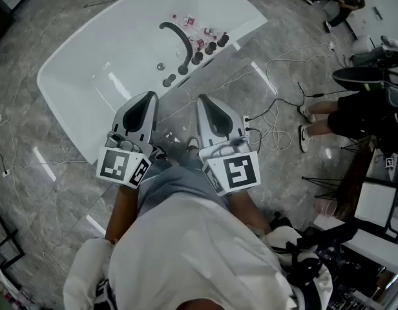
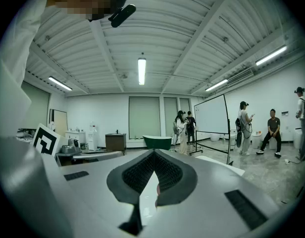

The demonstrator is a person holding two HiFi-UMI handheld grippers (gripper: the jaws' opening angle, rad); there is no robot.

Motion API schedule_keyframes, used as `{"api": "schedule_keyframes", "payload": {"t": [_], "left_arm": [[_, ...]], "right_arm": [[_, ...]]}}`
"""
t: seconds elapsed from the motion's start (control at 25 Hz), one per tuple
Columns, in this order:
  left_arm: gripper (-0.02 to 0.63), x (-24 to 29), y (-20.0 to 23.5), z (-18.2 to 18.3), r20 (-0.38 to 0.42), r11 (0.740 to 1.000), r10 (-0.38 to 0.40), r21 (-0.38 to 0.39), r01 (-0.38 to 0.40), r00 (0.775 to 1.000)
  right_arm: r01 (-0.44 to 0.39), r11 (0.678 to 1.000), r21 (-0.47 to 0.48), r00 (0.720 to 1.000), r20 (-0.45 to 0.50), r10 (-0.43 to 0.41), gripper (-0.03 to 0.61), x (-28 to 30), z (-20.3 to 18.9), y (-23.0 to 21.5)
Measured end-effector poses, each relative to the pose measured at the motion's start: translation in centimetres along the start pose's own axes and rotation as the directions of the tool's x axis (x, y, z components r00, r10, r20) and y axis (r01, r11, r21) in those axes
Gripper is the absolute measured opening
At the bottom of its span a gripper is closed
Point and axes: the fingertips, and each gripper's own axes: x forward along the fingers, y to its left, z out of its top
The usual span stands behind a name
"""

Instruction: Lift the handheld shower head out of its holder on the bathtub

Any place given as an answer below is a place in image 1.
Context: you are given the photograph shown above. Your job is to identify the pink bucket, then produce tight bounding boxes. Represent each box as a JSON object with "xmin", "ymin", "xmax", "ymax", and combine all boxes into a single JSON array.
[{"xmin": 315, "ymin": 196, "xmax": 338, "ymax": 218}]

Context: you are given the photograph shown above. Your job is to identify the black wire table legs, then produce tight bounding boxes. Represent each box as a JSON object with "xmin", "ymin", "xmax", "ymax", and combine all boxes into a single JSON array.
[{"xmin": 301, "ymin": 175, "xmax": 344, "ymax": 200}]

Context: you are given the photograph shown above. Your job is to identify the white bathtub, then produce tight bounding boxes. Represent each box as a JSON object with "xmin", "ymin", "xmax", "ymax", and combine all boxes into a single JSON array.
[{"xmin": 36, "ymin": 0, "xmax": 269, "ymax": 165}]

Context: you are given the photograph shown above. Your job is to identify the brown wooden table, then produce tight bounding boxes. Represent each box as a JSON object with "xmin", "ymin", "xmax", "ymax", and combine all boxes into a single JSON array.
[{"xmin": 333, "ymin": 145, "xmax": 382, "ymax": 221}]

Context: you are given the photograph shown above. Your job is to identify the black and white bag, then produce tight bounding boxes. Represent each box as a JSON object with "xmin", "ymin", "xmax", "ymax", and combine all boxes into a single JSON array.
[{"xmin": 266, "ymin": 211, "xmax": 334, "ymax": 305}]

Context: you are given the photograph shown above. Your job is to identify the black curved faucet spout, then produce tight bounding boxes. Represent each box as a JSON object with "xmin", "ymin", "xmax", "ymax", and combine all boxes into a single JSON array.
[{"xmin": 159, "ymin": 21, "xmax": 193, "ymax": 76}]

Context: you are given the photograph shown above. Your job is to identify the black metal frame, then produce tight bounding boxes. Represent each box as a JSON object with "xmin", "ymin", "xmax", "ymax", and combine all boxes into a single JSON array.
[{"xmin": 0, "ymin": 214, "xmax": 26, "ymax": 273}]

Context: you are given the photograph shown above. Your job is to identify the person's right forearm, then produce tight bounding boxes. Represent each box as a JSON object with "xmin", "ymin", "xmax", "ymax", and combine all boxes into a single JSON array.
[{"xmin": 229, "ymin": 189, "xmax": 273, "ymax": 236}]

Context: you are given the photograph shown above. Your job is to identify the person's left shoe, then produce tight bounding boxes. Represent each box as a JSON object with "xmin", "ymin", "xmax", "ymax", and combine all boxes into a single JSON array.
[{"xmin": 149, "ymin": 145, "xmax": 169, "ymax": 161}]

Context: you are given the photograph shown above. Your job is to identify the person's white shirt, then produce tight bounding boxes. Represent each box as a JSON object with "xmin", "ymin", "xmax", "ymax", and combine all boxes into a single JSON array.
[{"xmin": 62, "ymin": 193, "xmax": 333, "ymax": 310}]

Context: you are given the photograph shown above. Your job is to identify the person's grey shorts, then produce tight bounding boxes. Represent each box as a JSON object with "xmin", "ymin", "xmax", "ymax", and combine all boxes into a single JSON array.
[{"xmin": 136, "ymin": 147, "xmax": 234, "ymax": 213}]

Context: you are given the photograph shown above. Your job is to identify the white box with black frame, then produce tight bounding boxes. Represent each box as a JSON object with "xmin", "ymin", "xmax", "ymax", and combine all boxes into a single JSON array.
[{"xmin": 353, "ymin": 178, "xmax": 398, "ymax": 231}]

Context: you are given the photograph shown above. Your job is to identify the white floor cable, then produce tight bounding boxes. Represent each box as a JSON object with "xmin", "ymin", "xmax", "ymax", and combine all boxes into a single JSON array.
[{"xmin": 218, "ymin": 42, "xmax": 336, "ymax": 152}]

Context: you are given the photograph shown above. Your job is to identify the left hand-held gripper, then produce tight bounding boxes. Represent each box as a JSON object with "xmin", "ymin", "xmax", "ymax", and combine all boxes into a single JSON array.
[{"xmin": 96, "ymin": 90, "xmax": 160, "ymax": 190}]

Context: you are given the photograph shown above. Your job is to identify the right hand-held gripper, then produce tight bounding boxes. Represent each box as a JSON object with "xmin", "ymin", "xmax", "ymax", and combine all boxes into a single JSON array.
[{"xmin": 195, "ymin": 94, "xmax": 262, "ymax": 197}]

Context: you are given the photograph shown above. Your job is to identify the black office chair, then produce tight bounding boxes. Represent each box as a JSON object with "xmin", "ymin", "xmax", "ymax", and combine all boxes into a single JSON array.
[{"xmin": 332, "ymin": 65, "xmax": 398, "ymax": 109}]

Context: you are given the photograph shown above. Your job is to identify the group of small red-label bottles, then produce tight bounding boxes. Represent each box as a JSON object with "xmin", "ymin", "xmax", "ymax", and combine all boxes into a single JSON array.
[{"xmin": 171, "ymin": 13, "xmax": 229, "ymax": 50}]

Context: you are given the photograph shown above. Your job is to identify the person's left forearm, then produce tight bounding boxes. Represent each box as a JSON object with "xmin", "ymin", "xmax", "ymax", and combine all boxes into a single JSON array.
[{"xmin": 104, "ymin": 182, "xmax": 139, "ymax": 243}]

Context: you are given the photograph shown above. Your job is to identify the black floor cable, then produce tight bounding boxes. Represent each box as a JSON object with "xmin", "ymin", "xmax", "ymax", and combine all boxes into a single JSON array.
[{"xmin": 246, "ymin": 81, "xmax": 350, "ymax": 148}]

